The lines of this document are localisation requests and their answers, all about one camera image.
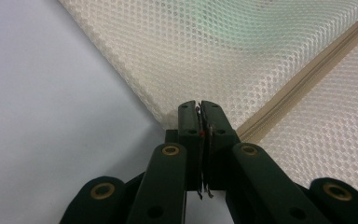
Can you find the cream mesh laundry bag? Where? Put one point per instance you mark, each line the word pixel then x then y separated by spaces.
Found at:
pixel 230 68

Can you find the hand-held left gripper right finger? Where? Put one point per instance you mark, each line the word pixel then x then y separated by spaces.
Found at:
pixel 219 133

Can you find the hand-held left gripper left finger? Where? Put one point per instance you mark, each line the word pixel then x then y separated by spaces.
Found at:
pixel 189 137

